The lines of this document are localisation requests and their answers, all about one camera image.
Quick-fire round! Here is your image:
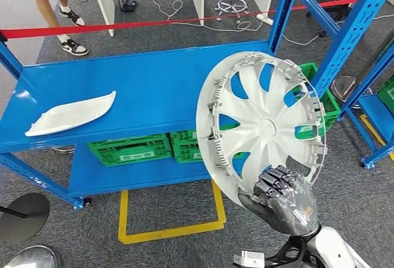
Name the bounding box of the red barrier belt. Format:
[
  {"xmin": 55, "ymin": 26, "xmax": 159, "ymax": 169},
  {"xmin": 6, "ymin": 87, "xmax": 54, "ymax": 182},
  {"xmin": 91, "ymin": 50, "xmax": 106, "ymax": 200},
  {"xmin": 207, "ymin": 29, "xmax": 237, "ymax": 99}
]
[{"xmin": 0, "ymin": 0, "xmax": 394, "ymax": 41}]

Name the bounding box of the white floor cable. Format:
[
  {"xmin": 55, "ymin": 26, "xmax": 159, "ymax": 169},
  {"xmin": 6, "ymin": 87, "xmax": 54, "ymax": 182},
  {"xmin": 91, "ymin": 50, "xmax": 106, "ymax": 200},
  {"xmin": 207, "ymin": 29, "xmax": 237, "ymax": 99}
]
[{"xmin": 123, "ymin": 0, "xmax": 269, "ymax": 33}]

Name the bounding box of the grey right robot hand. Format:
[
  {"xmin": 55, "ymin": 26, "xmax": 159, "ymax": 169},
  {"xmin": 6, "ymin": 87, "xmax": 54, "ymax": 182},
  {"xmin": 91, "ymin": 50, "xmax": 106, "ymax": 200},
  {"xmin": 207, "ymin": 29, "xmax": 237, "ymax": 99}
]
[{"xmin": 238, "ymin": 164, "xmax": 321, "ymax": 238}]

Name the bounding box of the white plastic trim part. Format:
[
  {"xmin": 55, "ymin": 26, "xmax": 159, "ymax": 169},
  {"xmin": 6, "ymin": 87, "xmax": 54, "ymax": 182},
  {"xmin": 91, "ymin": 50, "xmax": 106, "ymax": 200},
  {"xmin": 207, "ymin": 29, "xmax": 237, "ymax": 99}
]
[{"xmin": 24, "ymin": 91, "xmax": 117, "ymax": 138}]

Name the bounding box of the blue metal shelf rack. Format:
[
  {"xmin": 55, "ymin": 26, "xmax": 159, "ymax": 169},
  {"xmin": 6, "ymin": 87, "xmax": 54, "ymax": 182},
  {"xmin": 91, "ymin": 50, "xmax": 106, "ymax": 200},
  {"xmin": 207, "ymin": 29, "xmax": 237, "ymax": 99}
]
[
  {"xmin": 0, "ymin": 0, "xmax": 394, "ymax": 211},
  {"xmin": 338, "ymin": 46, "xmax": 394, "ymax": 170}
]

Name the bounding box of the silver plastic wheel cover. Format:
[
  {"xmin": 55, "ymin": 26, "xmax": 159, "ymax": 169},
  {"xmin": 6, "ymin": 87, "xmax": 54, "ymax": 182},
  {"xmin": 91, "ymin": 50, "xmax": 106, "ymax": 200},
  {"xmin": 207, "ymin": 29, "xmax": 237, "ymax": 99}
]
[{"xmin": 195, "ymin": 52, "xmax": 328, "ymax": 209}]

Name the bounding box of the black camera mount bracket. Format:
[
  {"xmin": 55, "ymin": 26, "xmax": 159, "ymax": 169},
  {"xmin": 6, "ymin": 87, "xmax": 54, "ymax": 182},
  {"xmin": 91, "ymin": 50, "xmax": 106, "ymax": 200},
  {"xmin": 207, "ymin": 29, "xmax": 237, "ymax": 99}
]
[{"xmin": 264, "ymin": 235, "xmax": 311, "ymax": 268}]

